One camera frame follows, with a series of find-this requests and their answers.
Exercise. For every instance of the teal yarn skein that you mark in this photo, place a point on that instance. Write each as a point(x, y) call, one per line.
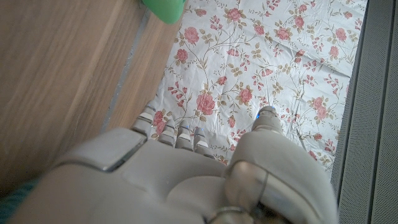
point(9, 202)

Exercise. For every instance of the floral print backdrop cloth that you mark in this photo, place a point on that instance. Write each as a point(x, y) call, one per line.
point(248, 62)

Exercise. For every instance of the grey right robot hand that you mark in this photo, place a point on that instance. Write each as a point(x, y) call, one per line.
point(171, 186)

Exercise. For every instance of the green toy apple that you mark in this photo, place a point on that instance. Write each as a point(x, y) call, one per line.
point(166, 11)

